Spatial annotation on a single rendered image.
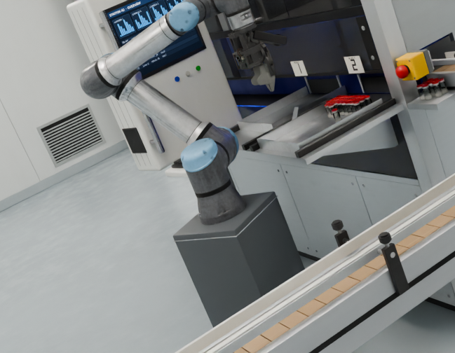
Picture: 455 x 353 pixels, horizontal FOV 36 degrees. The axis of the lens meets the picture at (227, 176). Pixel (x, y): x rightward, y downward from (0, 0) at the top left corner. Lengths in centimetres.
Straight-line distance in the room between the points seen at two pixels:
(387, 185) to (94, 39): 127
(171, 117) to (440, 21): 91
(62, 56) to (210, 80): 456
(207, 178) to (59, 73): 551
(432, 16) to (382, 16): 20
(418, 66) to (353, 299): 115
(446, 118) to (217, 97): 110
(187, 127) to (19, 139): 529
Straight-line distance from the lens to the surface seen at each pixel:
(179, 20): 199
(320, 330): 118
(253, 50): 210
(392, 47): 228
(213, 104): 310
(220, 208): 214
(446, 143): 244
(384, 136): 239
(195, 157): 210
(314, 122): 245
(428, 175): 240
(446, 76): 230
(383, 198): 266
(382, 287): 124
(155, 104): 226
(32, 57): 748
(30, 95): 746
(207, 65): 310
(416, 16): 235
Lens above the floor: 151
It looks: 17 degrees down
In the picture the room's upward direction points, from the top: 22 degrees counter-clockwise
